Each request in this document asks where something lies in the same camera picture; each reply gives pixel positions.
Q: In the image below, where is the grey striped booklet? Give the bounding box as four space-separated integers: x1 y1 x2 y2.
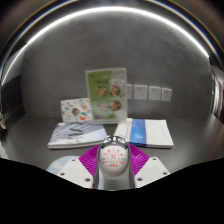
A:
46 120 109 150

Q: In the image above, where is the white and blue booklet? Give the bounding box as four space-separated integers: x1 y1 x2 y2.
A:
113 117 175 149

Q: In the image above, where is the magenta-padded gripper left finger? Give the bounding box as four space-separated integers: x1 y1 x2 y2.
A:
57 144 101 190

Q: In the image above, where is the white wall socket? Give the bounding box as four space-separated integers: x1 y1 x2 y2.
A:
161 87 173 103
148 85 162 102
133 84 149 101

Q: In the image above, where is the white printed computer mouse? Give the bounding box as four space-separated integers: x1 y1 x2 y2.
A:
97 134 130 178

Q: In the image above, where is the green acrylic sign stand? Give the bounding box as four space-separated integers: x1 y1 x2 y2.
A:
84 67 129 125

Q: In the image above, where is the small white printed card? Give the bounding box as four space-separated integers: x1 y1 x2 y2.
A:
59 97 94 124

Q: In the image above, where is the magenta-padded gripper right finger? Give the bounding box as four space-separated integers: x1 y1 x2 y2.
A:
128 143 171 190

